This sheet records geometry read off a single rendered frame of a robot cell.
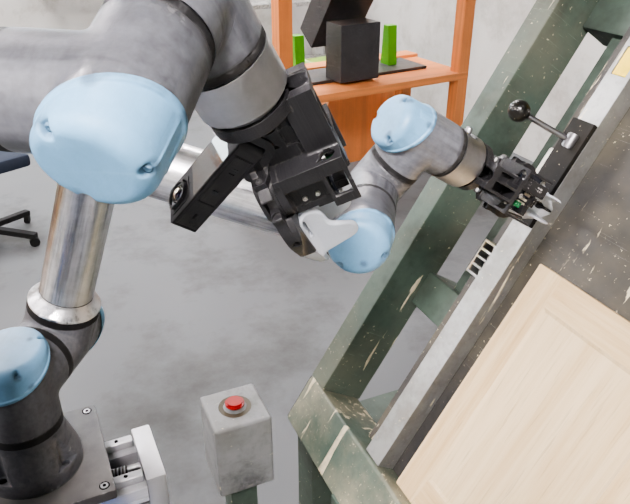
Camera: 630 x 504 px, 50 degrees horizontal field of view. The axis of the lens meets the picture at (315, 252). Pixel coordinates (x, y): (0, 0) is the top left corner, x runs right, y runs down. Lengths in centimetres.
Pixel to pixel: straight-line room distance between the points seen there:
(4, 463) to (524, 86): 114
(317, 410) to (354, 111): 388
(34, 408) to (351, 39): 339
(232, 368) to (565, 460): 212
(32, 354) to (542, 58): 107
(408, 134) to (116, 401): 231
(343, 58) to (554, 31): 281
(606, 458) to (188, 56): 87
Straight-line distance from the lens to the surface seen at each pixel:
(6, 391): 109
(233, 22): 47
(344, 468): 141
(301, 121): 54
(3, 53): 43
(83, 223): 105
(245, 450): 144
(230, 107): 50
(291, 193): 58
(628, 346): 111
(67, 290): 113
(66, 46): 41
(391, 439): 134
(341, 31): 414
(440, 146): 89
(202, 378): 302
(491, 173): 95
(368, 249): 78
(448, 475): 127
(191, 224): 60
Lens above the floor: 187
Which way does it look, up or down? 28 degrees down
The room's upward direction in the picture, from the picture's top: straight up
